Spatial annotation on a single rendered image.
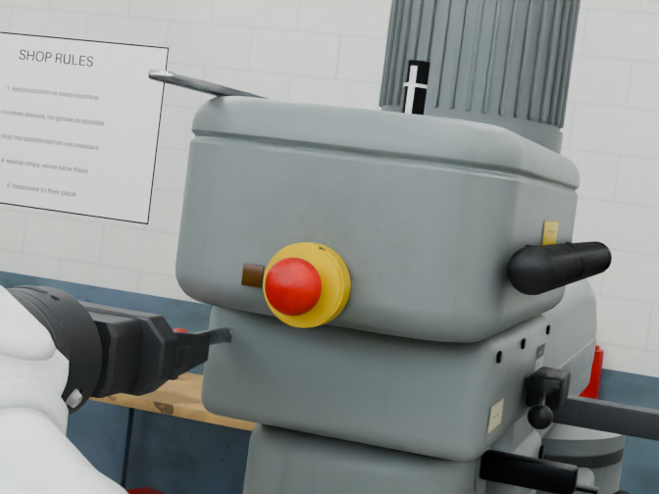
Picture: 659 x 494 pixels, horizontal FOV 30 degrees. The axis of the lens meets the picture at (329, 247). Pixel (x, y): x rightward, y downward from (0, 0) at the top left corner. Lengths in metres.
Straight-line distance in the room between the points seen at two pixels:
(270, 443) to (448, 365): 0.18
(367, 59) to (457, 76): 4.28
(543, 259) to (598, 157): 4.42
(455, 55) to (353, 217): 0.41
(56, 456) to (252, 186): 0.35
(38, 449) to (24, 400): 0.04
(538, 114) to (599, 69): 4.05
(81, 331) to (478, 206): 0.29
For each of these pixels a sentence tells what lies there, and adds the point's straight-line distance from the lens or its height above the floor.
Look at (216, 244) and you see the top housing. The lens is 0.90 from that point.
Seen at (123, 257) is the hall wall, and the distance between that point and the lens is 5.91.
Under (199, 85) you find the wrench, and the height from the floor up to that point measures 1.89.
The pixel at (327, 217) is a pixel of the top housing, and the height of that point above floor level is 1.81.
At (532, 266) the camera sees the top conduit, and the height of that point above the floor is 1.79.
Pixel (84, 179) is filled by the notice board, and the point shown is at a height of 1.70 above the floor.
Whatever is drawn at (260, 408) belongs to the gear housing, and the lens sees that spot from 1.00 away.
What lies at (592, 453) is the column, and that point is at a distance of 1.56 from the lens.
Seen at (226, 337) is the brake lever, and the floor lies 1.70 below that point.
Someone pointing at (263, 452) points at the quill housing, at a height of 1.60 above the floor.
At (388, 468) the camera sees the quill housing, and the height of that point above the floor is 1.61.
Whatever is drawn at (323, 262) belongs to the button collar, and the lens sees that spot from 0.85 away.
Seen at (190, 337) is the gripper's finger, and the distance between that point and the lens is 0.88.
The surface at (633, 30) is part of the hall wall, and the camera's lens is 5.32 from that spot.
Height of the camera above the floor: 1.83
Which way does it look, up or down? 3 degrees down
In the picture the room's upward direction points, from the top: 7 degrees clockwise
